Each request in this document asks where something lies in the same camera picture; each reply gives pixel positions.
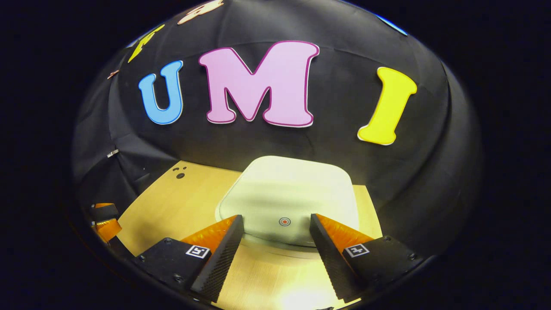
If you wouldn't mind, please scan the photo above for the black backdrop cloth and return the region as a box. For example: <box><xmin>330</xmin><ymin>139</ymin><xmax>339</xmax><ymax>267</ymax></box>
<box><xmin>71</xmin><ymin>0</ymin><xmax>483</xmax><ymax>259</ymax></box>

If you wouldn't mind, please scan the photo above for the pale green desktop garbage bin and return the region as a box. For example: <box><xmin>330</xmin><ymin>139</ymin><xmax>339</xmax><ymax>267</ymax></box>
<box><xmin>214</xmin><ymin>155</ymin><xmax>360</xmax><ymax>259</ymax></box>

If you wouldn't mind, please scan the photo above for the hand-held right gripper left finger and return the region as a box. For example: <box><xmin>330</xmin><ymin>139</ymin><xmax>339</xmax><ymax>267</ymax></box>
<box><xmin>133</xmin><ymin>214</ymin><xmax>245</xmax><ymax>304</ymax></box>

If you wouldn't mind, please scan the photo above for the wooden desktop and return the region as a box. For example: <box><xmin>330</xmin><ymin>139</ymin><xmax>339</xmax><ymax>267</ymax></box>
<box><xmin>117</xmin><ymin>161</ymin><xmax>384</xmax><ymax>310</ymax></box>

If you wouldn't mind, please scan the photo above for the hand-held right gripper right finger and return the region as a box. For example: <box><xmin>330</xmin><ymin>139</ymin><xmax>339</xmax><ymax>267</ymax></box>
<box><xmin>309</xmin><ymin>213</ymin><xmax>427</xmax><ymax>304</ymax></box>

